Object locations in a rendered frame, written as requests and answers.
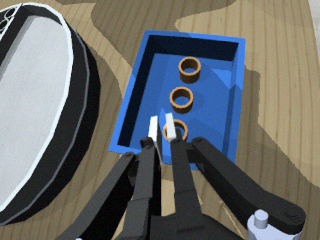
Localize blue square tray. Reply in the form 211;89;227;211
108;30;246;165

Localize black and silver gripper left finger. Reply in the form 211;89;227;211
55;116;163;240

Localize bronze bushing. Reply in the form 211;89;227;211
178;57;201;84
163;119;188;143
170;87;193;114

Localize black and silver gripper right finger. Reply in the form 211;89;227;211
166;113;306;240

